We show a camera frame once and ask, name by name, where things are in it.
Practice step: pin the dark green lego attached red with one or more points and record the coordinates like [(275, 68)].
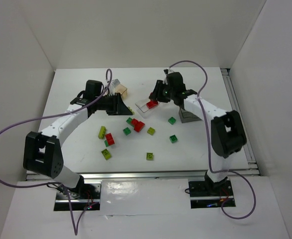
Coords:
[(129, 120)]

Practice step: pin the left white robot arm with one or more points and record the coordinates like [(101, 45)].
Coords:
[(43, 150)]

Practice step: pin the aluminium rail right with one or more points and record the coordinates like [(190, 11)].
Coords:
[(225, 72)]

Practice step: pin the orange transparent container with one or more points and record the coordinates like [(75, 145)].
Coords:
[(117, 87)]

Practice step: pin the aluminium rail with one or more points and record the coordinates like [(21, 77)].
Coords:
[(225, 72), (174, 174)]

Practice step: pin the red lego pair centre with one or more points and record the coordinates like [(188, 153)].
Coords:
[(138, 125)]

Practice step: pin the aluminium rail front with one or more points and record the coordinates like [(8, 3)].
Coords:
[(174, 174)]

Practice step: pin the lime lego long left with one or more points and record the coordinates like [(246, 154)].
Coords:
[(102, 132)]

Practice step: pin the red lego long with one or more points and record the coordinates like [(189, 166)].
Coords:
[(152, 104)]

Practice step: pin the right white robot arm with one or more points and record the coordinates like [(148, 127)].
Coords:
[(226, 135)]

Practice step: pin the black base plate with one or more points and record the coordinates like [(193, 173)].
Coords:
[(200, 197), (89, 199)]

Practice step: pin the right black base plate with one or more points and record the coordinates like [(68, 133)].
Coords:
[(200, 197)]

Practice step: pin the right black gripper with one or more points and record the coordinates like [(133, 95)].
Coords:
[(158, 90)]

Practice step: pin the grey transparent container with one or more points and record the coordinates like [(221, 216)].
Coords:
[(186, 116)]

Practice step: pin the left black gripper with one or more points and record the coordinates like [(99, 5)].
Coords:
[(114, 104)]

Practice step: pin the clear transparent container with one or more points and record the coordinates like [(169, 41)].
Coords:
[(146, 107)]

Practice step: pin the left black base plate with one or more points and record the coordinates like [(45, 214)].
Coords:
[(89, 199)]

